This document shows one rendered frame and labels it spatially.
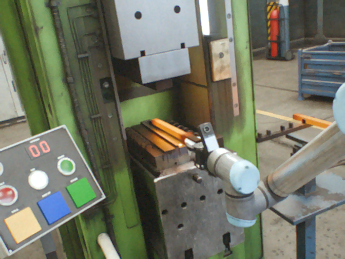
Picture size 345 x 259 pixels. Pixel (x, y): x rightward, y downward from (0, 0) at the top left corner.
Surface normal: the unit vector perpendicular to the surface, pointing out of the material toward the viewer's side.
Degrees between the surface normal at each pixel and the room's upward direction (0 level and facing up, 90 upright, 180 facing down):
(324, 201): 0
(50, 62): 90
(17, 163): 60
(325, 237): 0
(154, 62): 90
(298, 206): 0
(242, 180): 85
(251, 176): 86
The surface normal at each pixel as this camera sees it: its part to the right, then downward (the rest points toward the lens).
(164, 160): 0.42, 0.25
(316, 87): -0.80, 0.30
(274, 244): -0.14, -0.93
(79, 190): 0.58, -0.36
